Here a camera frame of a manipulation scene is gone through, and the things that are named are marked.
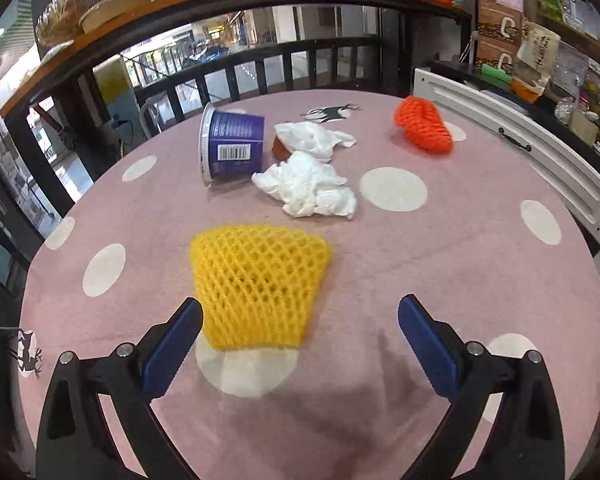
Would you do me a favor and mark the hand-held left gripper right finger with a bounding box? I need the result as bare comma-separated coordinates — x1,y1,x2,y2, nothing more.
397,294,566,480

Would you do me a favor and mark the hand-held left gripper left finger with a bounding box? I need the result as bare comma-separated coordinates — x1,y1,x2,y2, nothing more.
35,297,206,480

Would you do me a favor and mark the yellow foam fruit net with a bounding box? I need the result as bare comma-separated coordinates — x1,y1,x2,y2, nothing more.
190,224,332,351

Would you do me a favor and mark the white tissue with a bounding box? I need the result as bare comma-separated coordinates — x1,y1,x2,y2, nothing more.
274,121,357,163
251,151,357,220

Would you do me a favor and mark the blue plastic cup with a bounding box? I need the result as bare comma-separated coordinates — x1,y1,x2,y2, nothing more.
198,102,266,188

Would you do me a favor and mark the orange foam fruit net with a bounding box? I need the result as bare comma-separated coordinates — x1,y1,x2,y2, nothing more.
394,96,454,156

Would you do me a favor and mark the pink polka dot tablecloth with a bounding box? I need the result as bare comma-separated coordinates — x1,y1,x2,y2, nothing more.
17,89,600,480

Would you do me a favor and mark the long white drawer front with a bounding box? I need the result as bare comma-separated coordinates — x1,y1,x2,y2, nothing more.
412,67,600,246

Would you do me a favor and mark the small green packet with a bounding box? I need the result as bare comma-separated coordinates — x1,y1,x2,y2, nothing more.
481,63,511,86

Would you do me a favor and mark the beige paper bag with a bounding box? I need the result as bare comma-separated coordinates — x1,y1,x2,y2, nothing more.
512,22,561,96

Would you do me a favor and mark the brown display box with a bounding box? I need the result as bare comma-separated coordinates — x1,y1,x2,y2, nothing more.
475,0,523,68

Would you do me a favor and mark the lidded kraft paper bowl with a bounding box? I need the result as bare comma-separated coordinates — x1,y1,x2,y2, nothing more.
78,0,153,31

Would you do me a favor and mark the crystal glass bowl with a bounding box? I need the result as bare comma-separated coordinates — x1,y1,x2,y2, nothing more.
36,0,88,48

